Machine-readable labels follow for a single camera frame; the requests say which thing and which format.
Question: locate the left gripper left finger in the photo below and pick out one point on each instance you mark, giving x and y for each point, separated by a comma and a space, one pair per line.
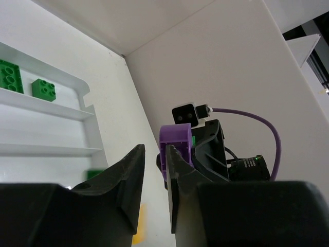
102, 211

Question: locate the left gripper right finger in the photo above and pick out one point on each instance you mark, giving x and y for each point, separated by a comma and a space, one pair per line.
207, 213

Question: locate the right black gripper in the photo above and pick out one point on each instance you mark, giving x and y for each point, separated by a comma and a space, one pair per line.
208, 153

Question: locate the green lego brick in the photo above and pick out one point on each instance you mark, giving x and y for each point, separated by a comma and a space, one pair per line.
11, 77
42, 89
90, 173

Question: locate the yellow lego brick pair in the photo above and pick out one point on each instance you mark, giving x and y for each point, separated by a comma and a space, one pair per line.
140, 234

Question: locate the white divided sorting tray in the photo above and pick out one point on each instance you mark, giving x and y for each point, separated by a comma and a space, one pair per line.
47, 142

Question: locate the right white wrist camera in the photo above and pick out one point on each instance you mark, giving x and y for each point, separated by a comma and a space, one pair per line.
190, 113

